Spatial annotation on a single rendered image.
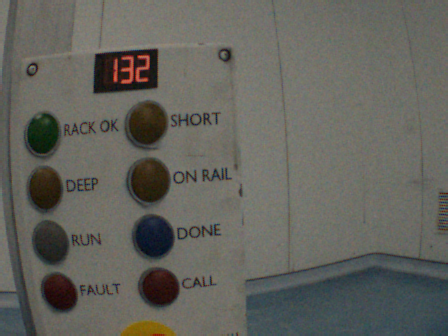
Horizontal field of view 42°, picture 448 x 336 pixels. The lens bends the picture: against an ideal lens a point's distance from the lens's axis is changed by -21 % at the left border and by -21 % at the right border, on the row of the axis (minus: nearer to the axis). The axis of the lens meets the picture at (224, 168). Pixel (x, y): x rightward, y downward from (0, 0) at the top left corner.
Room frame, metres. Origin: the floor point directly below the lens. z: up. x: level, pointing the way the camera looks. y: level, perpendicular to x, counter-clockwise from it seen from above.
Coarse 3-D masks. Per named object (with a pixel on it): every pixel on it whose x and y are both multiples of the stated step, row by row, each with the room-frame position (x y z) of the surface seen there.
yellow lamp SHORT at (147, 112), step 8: (144, 104) 0.45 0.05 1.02; (152, 104) 0.45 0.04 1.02; (136, 112) 0.44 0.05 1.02; (144, 112) 0.45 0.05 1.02; (152, 112) 0.45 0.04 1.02; (160, 112) 0.45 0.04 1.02; (136, 120) 0.44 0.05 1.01; (144, 120) 0.45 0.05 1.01; (152, 120) 0.45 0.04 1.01; (160, 120) 0.45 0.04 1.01; (136, 128) 0.44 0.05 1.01; (144, 128) 0.45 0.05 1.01; (152, 128) 0.45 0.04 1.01; (160, 128) 0.45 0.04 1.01; (136, 136) 0.45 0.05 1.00; (144, 136) 0.45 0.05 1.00; (152, 136) 0.45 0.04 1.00; (160, 136) 0.45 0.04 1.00
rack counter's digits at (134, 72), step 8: (120, 56) 0.44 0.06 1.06; (128, 56) 0.45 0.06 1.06; (136, 56) 0.45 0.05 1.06; (144, 56) 0.45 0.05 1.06; (104, 64) 0.44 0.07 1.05; (112, 64) 0.44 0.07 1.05; (120, 64) 0.44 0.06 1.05; (128, 64) 0.45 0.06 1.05; (136, 64) 0.45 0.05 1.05; (144, 64) 0.45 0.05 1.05; (104, 72) 0.44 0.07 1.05; (112, 72) 0.44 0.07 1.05; (120, 72) 0.44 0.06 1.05; (128, 72) 0.45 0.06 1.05; (136, 72) 0.45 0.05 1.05; (144, 72) 0.45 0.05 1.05; (104, 80) 0.44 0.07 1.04; (112, 80) 0.44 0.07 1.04; (120, 80) 0.44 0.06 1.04; (128, 80) 0.45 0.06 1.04; (136, 80) 0.45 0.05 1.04; (144, 80) 0.45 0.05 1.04
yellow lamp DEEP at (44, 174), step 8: (32, 176) 0.41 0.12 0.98; (40, 176) 0.41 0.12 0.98; (48, 176) 0.41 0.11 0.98; (56, 176) 0.42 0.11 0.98; (32, 184) 0.41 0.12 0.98; (40, 184) 0.41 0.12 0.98; (48, 184) 0.41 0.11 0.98; (56, 184) 0.41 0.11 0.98; (32, 192) 0.40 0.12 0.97; (40, 192) 0.41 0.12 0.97; (48, 192) 0.41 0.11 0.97; (56, 192) 0.41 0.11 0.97; (32, 200) 0.41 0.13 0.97; (40, 200) 0.41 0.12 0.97; (48, 200) 0.41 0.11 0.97; (56, 200) 0.41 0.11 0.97; (48, 208) 0.41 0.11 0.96
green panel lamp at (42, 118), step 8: (32, 120) 0.41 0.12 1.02; (40, 120) 0.41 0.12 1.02; (48, 120) 0.41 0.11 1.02; (56, 120) 0.42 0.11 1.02; (32, 128) 0.41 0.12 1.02; (40, 128) 0.41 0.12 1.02; (48, 128) 0.41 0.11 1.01; (56, 128) 0.42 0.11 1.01; (32, 136) 0.40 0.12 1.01; (40, 136) 0.41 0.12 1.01; (48, 136) 0.41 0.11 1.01; (56, 136) 0.41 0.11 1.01; (32, 144) 0.41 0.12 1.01; (40, 144) 0.41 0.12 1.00; (48, 144) 0.41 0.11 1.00; (40, 152) 0.41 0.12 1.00
